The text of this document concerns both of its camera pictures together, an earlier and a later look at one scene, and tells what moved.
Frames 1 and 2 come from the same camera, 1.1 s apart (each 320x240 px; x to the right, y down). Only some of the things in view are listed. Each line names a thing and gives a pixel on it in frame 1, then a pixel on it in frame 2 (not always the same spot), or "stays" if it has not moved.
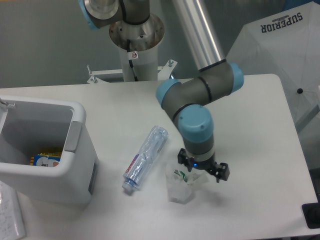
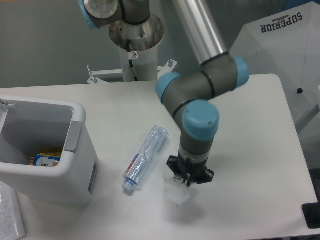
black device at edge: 311,213 stays
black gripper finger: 183,159 -> 173,163
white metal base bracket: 163,73 stays
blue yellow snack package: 47,159 stays
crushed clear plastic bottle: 142,161 stays
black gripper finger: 220,171 -> 206,175
